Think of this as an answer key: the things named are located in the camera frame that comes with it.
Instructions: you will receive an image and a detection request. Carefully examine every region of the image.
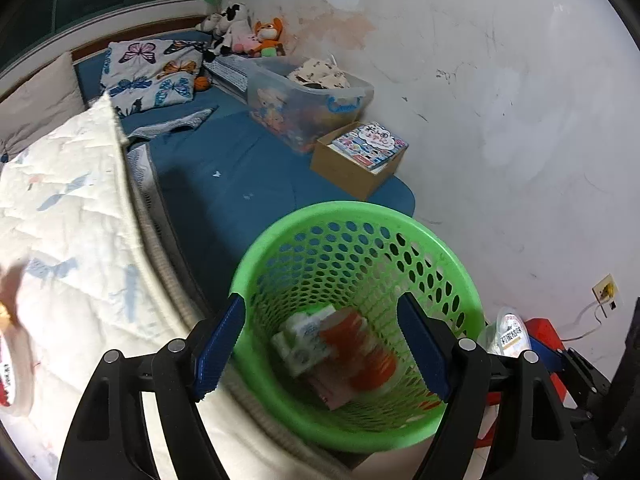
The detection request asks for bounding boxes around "grey patterned cloth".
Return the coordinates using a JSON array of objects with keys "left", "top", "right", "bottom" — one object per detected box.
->
[{"left": 124, "top": 105, "right": 220, "bottom": 141}]

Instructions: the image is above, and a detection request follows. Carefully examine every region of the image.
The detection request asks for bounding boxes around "clear plastic storage bin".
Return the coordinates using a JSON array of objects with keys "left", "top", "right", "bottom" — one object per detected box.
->
[{"left": 246, "top": 56, "right": 375, "bottom": 153}]

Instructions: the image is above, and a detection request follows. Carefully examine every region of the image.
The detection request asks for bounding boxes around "wall socket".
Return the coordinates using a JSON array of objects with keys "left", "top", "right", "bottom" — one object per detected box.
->
[{"left": 592, "top": 274, "right": 625, "bottom": 318}]

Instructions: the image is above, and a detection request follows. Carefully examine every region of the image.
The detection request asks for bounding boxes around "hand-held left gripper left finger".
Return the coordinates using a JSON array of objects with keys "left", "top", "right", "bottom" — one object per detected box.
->
[{"left": 56, "top": 292, "right": 247, "bottom": 480}]

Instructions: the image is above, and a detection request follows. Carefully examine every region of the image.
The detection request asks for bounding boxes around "colourful picture book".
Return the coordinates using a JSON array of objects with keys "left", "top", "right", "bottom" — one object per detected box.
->
[{"left": 330, "top": 122, "right": 408, "bottom": 173}]

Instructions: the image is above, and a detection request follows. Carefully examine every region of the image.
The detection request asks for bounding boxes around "green plastic basket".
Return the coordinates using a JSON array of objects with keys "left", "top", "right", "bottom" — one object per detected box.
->
[{"left": 229, "top": 201, "right": 488, "bottom": 453}]

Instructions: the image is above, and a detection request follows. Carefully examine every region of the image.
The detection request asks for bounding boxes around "grey patterned flat box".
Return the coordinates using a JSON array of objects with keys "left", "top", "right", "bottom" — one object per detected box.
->
[{"left": 205, "top": 54, "right": 253, "bottom": 93}]

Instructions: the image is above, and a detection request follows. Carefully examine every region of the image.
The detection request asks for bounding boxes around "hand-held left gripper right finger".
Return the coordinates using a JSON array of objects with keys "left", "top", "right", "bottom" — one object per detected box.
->
[{"left": 396, "top": 291, "right": 585, "bottom": 480}]

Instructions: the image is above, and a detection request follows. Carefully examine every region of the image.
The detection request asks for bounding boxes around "butterfly print pillow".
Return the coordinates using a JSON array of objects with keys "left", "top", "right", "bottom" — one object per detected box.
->
[{"left": 100, "top": 37, "right": 205, "bottom": 111}]

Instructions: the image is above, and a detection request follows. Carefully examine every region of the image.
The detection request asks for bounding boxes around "orange fox plush toy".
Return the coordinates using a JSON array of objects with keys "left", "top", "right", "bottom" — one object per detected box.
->
[{"left": 249, "top": 17, "right": 286, "bottom": 58}]

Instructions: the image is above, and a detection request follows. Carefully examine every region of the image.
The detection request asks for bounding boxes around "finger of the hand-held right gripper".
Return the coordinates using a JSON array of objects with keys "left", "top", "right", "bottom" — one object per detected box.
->
[{"left": 525, "top": 336, "right": 612, "bottom": 402}]

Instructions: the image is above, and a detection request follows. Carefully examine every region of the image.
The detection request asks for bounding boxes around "grey pillow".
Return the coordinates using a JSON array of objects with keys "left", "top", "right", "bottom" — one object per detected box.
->
[{"left": 0, "top": 51, "right": 86, "bottom": 158}]

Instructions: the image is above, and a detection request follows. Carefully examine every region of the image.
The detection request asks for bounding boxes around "patterned beige cloth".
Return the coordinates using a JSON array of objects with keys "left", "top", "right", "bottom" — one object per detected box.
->
[{"left": 287, "top": 57, "right": 353, "bottom": 90}]

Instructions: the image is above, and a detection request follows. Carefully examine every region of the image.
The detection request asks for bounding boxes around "cardboard box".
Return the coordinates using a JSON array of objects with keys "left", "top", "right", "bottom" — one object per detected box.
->
[{"left": 310, "top": 121, "right": 410, "bottom": 201}]

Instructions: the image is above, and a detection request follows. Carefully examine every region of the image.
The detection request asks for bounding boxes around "blue white milk carton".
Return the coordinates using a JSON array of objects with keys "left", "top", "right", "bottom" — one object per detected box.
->
[{"left": 271, "top": 310, "right": 333, "bottom": 378}]

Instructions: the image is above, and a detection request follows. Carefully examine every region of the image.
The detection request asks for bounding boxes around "white quilted blanket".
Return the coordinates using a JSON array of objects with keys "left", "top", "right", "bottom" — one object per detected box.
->
[{"left": 0, "top": 91, "right": 351, "bottom": 480}]

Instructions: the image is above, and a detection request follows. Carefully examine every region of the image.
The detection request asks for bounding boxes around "blue bed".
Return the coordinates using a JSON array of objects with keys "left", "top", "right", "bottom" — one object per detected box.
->
[{"left": 70, "top": 30, "right": 417, "bottom": 321}]

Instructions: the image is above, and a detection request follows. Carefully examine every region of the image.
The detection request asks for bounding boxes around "red plastic stool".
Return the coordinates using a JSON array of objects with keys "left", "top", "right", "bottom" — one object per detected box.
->
[{"left": 470, "top": 317, "right": 581, "bottom": 446}]

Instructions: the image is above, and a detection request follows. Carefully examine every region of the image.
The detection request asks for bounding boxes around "cow plush toy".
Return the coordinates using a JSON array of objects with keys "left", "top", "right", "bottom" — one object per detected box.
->
[{"left": 196, "top": 2, "right": 253, "bottom": 57}]

